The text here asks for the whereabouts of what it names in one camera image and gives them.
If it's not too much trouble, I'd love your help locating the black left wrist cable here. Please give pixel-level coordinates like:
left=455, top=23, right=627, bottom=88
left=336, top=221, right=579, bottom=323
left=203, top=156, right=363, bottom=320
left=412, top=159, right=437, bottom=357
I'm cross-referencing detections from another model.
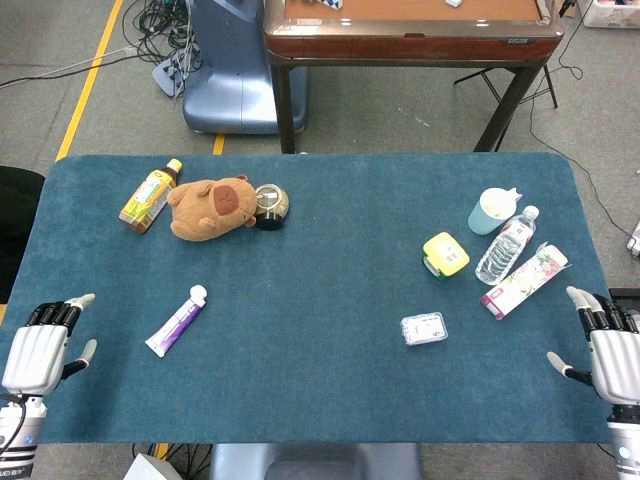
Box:
left=0, top=393, right=27, bottom=459

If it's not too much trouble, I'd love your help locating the white flat box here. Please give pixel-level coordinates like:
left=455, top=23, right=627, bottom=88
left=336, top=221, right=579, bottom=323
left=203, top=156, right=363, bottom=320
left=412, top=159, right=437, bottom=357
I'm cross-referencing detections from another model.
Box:
left=122, top=452, right=171, bottom=480

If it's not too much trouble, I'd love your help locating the green box yellow lid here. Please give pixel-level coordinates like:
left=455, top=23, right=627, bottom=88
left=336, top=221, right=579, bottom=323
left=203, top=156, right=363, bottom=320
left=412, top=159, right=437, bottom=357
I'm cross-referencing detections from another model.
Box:
left=422, top=231, right=471, bottom=280

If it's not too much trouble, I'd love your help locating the clear plastic water bottle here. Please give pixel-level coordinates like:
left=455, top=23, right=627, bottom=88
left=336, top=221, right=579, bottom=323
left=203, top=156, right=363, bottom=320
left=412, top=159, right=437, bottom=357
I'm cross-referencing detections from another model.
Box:
left=474, top=205, right=541, bottom=287

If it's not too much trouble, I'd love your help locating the white storage box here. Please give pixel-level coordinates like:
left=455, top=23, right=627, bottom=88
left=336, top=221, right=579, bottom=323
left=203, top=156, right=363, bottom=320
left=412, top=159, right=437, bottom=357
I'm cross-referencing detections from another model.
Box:
left=582, top=0, right=640, bottom=30

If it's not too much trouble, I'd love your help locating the light blue cup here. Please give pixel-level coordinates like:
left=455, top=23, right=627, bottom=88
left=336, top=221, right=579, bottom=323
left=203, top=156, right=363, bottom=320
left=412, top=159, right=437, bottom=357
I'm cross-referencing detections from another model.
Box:
left=467, top=187, right=521, bottom=236

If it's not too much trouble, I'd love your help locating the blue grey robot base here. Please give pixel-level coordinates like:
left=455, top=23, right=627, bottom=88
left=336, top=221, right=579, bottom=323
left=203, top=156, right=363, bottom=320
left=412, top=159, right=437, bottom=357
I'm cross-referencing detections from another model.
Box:
left=182, top=0, right=309, bottom=135

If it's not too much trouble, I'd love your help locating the tangled black cable bundle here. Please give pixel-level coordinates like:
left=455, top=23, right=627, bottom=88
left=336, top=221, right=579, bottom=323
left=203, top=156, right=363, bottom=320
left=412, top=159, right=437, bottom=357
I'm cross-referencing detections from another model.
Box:
left=122, top=0, right=201, bottom=66

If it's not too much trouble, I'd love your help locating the glass jar black lid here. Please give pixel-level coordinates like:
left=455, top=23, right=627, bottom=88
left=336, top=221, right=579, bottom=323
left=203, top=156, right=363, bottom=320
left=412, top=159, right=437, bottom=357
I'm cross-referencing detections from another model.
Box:
left=252, top=183, right=290, bottom=232

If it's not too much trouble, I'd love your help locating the grey blue robot pedestal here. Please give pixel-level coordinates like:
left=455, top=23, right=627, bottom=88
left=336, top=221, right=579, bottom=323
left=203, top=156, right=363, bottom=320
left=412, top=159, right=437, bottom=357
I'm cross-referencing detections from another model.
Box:
left=209, top=443, right=426, bottom=480

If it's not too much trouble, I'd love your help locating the blue table cloth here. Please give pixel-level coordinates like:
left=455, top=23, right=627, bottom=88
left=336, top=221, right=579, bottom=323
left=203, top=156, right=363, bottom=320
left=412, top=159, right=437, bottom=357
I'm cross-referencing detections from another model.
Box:
left=0, top=152, right=615, bottom=446

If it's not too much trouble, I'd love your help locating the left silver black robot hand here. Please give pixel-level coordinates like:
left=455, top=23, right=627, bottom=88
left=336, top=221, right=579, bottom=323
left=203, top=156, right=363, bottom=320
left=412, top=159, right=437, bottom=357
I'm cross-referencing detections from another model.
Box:
left=2, top=293, right=98, bottom=396

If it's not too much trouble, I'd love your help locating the brown mahjong table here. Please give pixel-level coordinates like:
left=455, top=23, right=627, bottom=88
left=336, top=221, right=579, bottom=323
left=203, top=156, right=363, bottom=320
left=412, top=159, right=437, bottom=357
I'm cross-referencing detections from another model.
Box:
left=263, top=0, right=566, bottom=154

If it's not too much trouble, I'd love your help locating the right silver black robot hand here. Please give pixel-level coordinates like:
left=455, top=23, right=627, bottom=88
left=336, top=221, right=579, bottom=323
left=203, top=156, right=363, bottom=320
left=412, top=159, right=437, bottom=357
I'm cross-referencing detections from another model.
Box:
left=546, top=285, right=640, bottom=406

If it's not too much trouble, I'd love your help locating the purple white tube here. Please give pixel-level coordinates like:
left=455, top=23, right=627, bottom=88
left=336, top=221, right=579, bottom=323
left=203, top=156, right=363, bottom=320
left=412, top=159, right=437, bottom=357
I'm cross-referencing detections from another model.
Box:
left=144, top=284, right=209, bottom=359

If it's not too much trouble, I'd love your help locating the person in black clothing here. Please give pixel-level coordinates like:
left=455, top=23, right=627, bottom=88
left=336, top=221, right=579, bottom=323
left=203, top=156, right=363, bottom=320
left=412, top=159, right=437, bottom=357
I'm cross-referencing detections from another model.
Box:
left=0, top=166, right=46, bottom=305

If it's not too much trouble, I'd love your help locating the yellow label tea bottle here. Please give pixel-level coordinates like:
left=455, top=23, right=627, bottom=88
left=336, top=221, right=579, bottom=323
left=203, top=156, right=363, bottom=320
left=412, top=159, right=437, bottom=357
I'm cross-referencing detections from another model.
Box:
left=118, top=158, right=184, bottom=235

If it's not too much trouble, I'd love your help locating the floral pink white carton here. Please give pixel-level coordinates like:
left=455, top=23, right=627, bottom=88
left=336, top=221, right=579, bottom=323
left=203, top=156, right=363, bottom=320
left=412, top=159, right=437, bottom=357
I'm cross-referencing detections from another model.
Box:
left=479, top=242, right=574, bottom=320

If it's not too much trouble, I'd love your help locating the clear floss pick box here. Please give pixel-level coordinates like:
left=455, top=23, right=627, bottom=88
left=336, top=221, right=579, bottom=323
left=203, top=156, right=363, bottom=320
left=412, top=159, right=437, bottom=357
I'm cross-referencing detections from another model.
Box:
left=399, top=311, right=449, bottom=347

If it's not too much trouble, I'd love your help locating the brown capybara plush toy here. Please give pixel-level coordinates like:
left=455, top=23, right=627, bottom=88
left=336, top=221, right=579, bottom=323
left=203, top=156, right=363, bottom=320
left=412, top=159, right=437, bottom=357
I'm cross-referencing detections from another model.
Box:
left=166, top=174, right=259, bottom=243

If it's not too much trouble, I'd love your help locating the blue power strip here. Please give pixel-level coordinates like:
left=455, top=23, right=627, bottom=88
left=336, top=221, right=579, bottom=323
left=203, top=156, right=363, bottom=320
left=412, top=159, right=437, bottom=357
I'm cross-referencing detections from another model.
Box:
left=151, top=47, right=204, bottom=99

